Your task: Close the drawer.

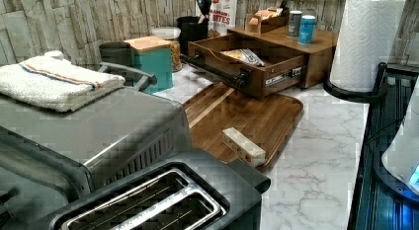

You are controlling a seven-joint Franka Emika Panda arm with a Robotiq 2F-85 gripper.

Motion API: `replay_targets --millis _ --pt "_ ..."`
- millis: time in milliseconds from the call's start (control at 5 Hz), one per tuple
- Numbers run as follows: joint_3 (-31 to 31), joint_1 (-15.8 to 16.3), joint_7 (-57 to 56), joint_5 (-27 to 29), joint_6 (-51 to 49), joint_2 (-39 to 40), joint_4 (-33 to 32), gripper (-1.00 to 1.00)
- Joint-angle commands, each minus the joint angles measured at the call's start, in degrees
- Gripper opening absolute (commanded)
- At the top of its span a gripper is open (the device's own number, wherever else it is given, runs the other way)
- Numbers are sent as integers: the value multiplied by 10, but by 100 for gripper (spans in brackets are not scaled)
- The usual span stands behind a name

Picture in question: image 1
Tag grey cylindrical can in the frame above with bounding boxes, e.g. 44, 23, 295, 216
287, 10, 302, 38

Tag white snack bites box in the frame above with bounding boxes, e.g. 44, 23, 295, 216
209, 0, 238, 38

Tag teal canister with wooden lid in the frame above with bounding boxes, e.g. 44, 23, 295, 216
126, 36, 173, 94

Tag white paper towel roll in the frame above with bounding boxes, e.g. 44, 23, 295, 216
329, 0, 406, 93

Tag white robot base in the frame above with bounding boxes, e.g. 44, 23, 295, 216
377, 81, 419, 204

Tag orange stash tea bags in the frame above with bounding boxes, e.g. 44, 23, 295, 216
250, 7, 283, 25

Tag wooden drawer cabinet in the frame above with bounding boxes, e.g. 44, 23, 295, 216
228, 26, 338, 89

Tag wooden serving tray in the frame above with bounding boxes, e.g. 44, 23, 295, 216
184, 84, 303, 170

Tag black utensil holder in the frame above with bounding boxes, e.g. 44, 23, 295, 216
177, 16, 209, 54

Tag small white cardboard box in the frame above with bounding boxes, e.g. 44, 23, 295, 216
222, 127, 266, 167

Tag wooden drawer with black handle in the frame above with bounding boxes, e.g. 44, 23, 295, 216
182, 34, 307, 99

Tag black paper towel holder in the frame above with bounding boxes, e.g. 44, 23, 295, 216
323, 62, 387, 104

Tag folded white towel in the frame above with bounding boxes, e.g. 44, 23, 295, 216
0, 56, 126, 113

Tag black two-slot toaster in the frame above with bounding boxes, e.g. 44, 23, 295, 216
30, 149, 271, 230

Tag snack packet in drawer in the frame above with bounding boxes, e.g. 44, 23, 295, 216
222, 48, 265, 66

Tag blue cylindrical can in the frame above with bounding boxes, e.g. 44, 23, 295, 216
298, 15, 316, 44

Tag glass jar with white lid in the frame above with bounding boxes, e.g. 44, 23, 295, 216
151, 27, 182, 72

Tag wooden tea bag organizer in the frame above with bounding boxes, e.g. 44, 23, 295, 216
244, 7, 289, 34

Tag silver toaster oven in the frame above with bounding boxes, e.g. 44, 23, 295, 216
0, 61, 194, 230

